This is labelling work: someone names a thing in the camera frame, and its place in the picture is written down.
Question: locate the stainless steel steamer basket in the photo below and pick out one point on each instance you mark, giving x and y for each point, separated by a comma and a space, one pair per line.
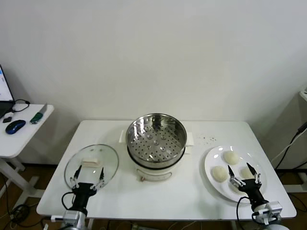
134, 136

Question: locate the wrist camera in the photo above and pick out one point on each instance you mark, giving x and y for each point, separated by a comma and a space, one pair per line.
273, 207
57, 218

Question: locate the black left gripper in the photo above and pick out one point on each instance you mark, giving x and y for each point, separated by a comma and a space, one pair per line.
82, 191

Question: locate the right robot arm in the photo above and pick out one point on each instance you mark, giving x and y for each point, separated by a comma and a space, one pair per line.
258, 206

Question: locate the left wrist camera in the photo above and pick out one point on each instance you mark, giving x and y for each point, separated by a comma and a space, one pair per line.
57, 218

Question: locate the white round plate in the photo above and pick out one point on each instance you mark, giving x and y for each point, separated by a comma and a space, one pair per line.
217, 158

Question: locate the blue computer mouse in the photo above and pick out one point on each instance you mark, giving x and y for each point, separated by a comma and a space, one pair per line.
15, 126

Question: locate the small black adapter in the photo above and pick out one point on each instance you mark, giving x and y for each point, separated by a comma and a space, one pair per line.
6, 119

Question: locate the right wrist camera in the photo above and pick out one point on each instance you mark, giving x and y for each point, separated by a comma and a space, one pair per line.
273, 207

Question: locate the white electric pot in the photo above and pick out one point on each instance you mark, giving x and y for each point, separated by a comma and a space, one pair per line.
153, 173

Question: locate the white side table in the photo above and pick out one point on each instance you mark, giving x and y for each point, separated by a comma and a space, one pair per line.
28, 136

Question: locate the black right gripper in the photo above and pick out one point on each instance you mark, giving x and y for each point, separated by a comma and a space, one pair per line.
251, 189

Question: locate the black laptop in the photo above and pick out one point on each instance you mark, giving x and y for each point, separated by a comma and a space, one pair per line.
4, 88

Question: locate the dark crumbs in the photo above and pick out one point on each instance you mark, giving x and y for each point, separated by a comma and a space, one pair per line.
204, 138

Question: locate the green hex key set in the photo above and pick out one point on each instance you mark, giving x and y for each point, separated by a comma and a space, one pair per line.
37, 117

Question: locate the glass pot lid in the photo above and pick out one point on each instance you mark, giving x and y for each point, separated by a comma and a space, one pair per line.
105, 155

